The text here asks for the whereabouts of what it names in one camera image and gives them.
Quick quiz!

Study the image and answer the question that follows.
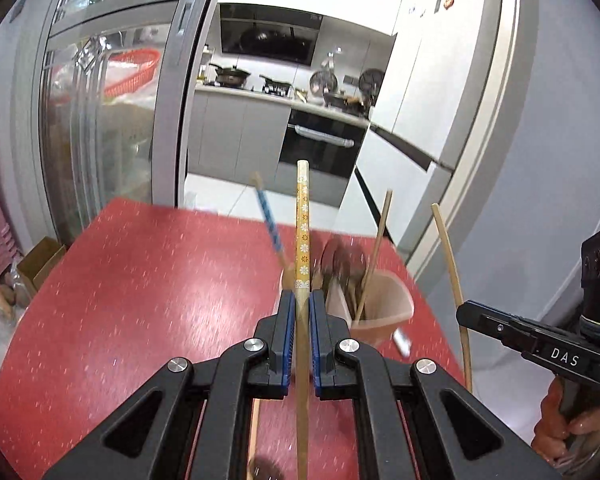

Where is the yellow floral wooden chopstick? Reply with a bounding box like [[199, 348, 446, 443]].
[[294, 160, 311, 480]]

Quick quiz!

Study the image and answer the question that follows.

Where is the blue patterned wooden chopstick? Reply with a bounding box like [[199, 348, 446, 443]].
[[251, 172, 289, 271]]

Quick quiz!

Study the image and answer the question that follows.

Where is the plain bamboo chopstick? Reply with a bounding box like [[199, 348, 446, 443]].
[[431, 203, 474, 393], [354, 190, 393, 324]]

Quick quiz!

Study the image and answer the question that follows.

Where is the right human hand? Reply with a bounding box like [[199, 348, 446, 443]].
[[531, 377, 600, 465]]

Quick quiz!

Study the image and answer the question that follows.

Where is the beige perforated cutlery holder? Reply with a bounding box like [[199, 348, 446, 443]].
[[325, 270, 415, 348]]

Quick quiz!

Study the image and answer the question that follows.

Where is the black built-in oven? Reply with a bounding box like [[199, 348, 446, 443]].
[[279, 110, 366, 179]]

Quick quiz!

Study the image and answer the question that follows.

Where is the small cardboard box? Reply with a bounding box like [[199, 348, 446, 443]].
[[16, 236, 67, 295]]

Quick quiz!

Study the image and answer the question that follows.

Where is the black wok on stove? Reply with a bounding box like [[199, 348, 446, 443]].
[[210, 63, 250, 88]]

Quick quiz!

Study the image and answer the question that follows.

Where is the white refrigerator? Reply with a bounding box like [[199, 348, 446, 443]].
[[336, 0, 519, 278]]

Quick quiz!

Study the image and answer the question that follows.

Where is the black range hood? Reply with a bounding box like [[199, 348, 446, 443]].
[[219, 3, 323, 66]]

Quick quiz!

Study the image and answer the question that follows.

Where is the red plastic basket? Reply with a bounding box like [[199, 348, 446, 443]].
[[104, 48, 161, 100]]

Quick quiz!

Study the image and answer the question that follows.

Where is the glass sliding door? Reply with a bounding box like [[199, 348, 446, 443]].
[[12, 0, 216, 246]]

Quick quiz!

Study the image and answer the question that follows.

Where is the white handled utensil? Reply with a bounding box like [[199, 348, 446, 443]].
[[392, 328, 412, 359]]

